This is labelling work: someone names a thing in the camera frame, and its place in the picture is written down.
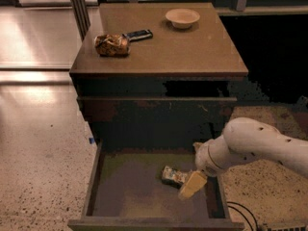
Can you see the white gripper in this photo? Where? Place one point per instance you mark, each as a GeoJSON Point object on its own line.
{"type": "Point", "coordinates": [204, 160]}

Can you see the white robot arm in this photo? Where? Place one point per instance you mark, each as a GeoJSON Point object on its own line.
{"type": "Point", "coordinates": [244, 140]}

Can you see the open bottom drawer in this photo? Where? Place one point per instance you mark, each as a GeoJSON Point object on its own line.
{"type": "Point", "coordinates": [126, 193]}

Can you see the dark wooden drawer cabinet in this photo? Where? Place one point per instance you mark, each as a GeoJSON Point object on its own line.
{"type": "Point", "coordinates": [169, 92]}

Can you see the grey power strip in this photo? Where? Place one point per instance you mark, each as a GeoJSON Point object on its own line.
{"type": "Point", "coordinates": [284, 226]}

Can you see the white ceramic bowl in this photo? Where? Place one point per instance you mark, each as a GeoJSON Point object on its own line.
{"type": "Point", "coordinates": [182, 18]}

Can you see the brown snack bag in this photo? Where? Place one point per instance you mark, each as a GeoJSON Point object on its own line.
{"type": "Point", "coordinates": [112, 45]}

